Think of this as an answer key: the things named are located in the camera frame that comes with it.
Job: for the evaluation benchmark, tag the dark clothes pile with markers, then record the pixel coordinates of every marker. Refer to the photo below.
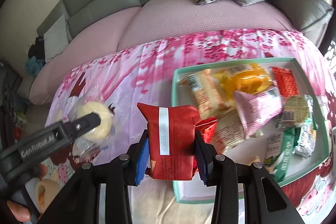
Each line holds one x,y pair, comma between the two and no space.
36,57

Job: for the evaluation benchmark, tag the red checkered snack packet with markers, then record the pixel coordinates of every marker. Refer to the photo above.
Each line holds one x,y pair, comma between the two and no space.
285,81

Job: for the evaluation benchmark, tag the pink snack packet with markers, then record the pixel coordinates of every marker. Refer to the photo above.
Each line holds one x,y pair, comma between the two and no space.
255,110

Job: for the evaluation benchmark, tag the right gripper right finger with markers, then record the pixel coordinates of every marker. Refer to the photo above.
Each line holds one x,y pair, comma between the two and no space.
264,200

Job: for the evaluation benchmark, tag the green biscuit packet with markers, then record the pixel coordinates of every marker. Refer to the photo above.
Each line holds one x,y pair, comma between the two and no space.
278,152

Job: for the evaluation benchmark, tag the pink anime print cloth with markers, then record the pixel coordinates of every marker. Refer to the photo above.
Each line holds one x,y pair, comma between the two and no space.
149,74

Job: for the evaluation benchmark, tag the yellow jelly cup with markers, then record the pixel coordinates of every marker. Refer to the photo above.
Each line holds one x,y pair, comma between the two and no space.
45,192

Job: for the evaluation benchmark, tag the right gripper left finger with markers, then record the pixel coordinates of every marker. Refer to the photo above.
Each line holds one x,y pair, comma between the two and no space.
79,200

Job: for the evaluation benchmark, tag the red wrapper in box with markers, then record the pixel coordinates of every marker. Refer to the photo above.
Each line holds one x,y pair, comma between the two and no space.
207,128

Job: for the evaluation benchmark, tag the person's left hand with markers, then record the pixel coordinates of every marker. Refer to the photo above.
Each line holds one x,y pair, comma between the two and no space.
20,212

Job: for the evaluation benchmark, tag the clear yellow bun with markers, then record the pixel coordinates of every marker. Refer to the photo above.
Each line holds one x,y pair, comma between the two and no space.
91,143

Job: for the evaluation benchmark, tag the round green cracker packet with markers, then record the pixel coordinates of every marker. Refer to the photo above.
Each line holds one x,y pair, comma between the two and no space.
297,111

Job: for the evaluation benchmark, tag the light grey small pillow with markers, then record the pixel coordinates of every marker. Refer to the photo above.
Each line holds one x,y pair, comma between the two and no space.
56,39

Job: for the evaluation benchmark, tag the orange yellow snack packet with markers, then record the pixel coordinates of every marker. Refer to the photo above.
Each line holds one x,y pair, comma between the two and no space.
249,78

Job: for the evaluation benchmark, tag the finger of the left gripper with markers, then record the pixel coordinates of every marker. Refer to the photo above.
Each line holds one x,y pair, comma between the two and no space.
79,127

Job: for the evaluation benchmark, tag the beige barcode snack packet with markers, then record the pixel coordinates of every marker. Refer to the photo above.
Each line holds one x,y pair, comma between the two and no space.
208,100

